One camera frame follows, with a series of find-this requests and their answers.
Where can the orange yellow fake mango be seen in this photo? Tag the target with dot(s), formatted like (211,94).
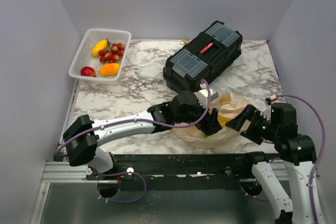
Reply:
(110,69)

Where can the black base bar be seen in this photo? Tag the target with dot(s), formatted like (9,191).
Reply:
(177,172)

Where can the red yellow fake fruits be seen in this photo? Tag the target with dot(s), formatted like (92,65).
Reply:
(112,54)

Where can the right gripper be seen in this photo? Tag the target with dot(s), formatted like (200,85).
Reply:
(253,114)

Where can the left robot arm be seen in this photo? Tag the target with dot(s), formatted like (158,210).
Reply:
(84,137)

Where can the translucent orange plastic bag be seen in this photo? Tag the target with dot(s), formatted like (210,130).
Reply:
(228,105)

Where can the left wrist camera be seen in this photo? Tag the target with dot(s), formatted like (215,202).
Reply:
(204,97)

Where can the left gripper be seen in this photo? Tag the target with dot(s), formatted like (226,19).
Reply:
(209,124)

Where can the black plastic toolbox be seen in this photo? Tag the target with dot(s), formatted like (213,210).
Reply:
(204,57)

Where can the white plastic basket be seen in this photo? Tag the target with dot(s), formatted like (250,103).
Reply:
(84,58)

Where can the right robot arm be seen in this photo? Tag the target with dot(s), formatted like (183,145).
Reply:
(278,124)

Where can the aluminium frame rail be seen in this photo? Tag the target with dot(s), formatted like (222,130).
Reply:
(62,172)

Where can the yellow fake lemon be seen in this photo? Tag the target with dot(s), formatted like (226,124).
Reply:
(223,120)

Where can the red fake fruit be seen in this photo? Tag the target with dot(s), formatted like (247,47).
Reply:
(88,72)

